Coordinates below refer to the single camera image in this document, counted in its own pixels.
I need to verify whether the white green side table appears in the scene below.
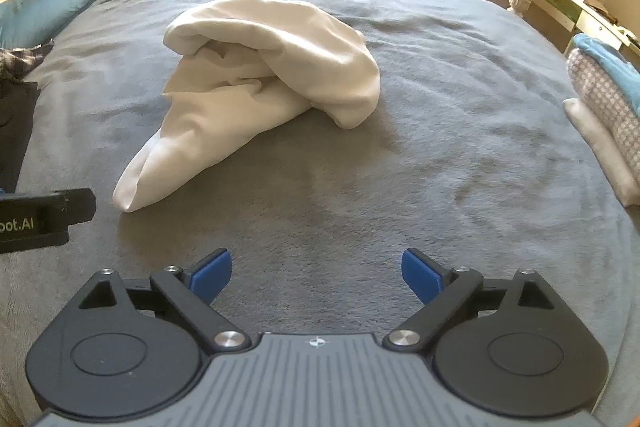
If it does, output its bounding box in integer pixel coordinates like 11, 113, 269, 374
526, 0, 639, 63

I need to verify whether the light blue folded cloth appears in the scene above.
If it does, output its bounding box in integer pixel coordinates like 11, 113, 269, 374
573, 34, 640, 115

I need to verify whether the teal pillow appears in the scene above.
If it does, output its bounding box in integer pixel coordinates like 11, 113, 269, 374
1, 0, 96, 49

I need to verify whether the grey bed blanket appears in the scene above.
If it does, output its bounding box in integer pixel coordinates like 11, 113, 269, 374
1, 0, 639, 426

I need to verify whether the plaid dark garment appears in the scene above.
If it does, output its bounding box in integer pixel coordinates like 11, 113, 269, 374
0, 40, 54, 81

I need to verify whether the black folded garment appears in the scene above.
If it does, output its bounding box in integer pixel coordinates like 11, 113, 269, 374
0, 79, 39, 193

